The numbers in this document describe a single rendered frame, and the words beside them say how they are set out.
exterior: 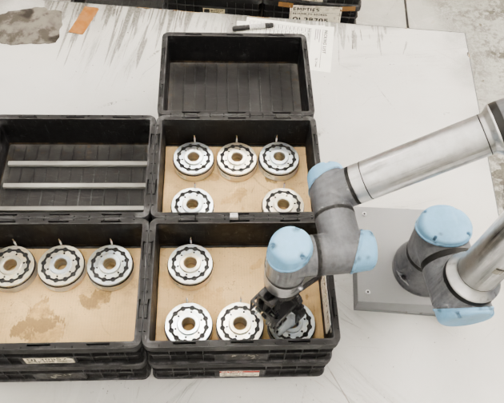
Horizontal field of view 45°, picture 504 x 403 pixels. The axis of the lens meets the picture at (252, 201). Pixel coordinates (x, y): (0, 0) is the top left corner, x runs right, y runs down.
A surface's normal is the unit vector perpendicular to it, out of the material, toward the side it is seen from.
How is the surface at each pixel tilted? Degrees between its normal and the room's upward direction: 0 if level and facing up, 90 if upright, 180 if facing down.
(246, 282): 0
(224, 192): 0
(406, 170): 53
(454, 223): 9
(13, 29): 3
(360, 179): 38
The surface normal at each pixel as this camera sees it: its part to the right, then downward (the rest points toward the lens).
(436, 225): -0.03, -0.65
